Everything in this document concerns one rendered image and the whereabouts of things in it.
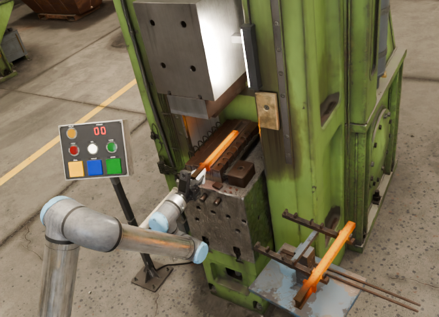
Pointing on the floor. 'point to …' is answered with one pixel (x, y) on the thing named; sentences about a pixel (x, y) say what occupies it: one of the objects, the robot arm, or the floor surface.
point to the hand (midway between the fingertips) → (202, 168)
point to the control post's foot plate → (144, 279)
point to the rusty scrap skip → (61, 1)
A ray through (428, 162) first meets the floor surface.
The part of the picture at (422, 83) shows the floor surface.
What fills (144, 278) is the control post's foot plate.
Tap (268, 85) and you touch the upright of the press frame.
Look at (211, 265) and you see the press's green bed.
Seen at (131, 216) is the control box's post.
